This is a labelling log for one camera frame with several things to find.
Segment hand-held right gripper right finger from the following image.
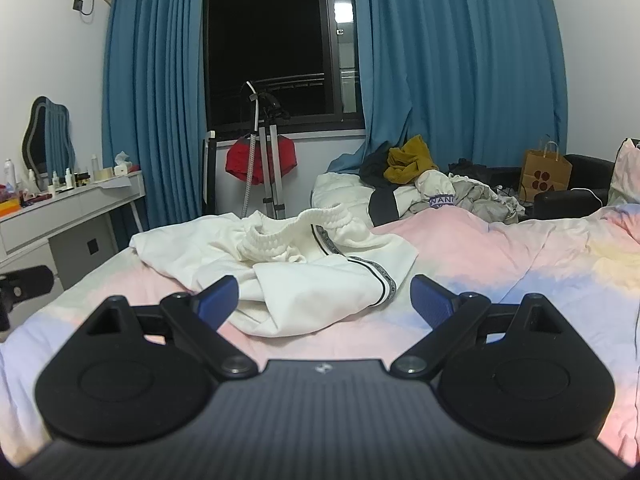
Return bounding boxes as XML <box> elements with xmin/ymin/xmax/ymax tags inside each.
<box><xmin>390</xmin><ymin>274</ymin><xmax>562</xmax><ymax>380</ymax></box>

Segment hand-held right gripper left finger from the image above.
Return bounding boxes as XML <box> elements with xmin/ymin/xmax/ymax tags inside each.
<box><xmin>80</xmin><ymin>275</ymin><xmax>260</xmax><ymax>380</ymax></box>

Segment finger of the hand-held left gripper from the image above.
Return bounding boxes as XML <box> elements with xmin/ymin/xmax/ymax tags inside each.
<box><xmin>0</xmin><ymin>265</ymin><xmax>54</xmax><ymax>311</ymax></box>

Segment white pants with striped trim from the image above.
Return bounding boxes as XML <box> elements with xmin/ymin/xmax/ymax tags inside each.
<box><xmin>130</xmin><ymin>201</ymin><xmax>420</xmax><ymax>337</ymax></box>

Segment pile of clothes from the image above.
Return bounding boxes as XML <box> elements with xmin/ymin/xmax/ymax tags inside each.
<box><xmin>311</xmin><ymin>171</ymin><xmax>401</xmax><ymax>226</ymax></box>

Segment white dressing table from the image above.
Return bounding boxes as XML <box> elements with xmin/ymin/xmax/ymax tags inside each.
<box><xmin>0</xmin><ymin>170</ymin><xmax>147</xmax><ymax>296</ymax></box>

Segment pastel bed blanket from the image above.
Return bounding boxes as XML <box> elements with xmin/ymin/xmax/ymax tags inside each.
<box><xmin>0</xmin><ymin>202</ymin><xmax>640</xmax><ymax>466</ymax></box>

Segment group of cosmetic bottles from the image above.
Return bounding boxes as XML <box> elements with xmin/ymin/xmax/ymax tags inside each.
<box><xmin>0</xmin><ymin>155</ymin><xmax>101</xmax><ymax>200</ymax></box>

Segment grey crumpled garment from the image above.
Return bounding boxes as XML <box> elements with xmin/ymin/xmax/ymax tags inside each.
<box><xmin>447</xmin><ymin>172</ymin><xmax>526</xmax><ymax>225</ymax></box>

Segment white garment with purple label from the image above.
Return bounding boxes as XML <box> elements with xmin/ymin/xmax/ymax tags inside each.
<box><xmin>395</xmin><ymin>169</ymin><xmax>457</xmax><ymax>218</ymax></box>

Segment red garment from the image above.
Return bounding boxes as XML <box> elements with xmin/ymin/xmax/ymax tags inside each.
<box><xmin>225</xmin><ymin>135</ymin><xmax>298</xmax><ymax>185</ymax></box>

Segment garment steamer stand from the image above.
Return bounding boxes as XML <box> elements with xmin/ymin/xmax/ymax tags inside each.
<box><xmin>239</xmin><ymin>80</ymin><xmax>292</xmax><ymax>221</ymax></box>

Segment white tissue box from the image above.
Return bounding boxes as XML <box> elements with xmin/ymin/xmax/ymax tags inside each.
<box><xmin>113</xmin><ymin>151</ymin><xmax>141</xmax><ymax>177</ymax></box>

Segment wavy black-framed mirror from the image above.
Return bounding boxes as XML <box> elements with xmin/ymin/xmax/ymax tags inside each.
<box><xmin>21</xmin><ymin>96</ymin><xmax>77</xmax><ymax>176</ymax></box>

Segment black cloth pile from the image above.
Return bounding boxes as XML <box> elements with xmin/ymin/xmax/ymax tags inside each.
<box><xmin>462</xmin><ymin>157</ymin><xmax>523</xmax><ymax>191</ymax></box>

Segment black garment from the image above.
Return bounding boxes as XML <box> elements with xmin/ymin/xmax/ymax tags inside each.
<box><xmin>359</xmin><ymin>147</ymin><xmax>401</xmax><ymax>226</ymax></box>

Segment mustard yellow garment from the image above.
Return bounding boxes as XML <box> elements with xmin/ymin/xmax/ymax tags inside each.
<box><xmin>384</xmin><ymin>135</ymin><xmax>440</xmax><ymax>186</ymax></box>

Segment black armchair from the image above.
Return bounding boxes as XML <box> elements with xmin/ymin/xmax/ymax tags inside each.
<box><xmin>532</xmin><ymin>154</ymin><xmax>617</xmax><ymax>221</ymax></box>

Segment brown paper bag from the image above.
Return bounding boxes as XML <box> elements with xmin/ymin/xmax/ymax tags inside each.
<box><xmin>519</xmin><ymin>140</ymin><xmax>573</xmax><ymax>203</ymax></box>

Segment blue curtain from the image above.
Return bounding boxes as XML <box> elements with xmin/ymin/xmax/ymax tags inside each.
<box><xmin>101</xmin><ymin>0</ymin><xmax>208</xmax><ymax>233</ymax></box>
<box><xmin>327</xmin><ymin>0</ymin><xmax>568</xmax><ymax>196</ymax></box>

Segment pastel pillow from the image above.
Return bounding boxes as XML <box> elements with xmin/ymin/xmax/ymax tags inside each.
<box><xmin>607</xmin><ymin>137</ymin><xmax>640</xmax><ymax>241</ymax></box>

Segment dark window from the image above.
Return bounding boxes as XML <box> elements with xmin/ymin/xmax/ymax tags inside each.
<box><xmin>202</xmin><ymin>0</ymin><xmax>368</xmax><ymax>136</ymax></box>

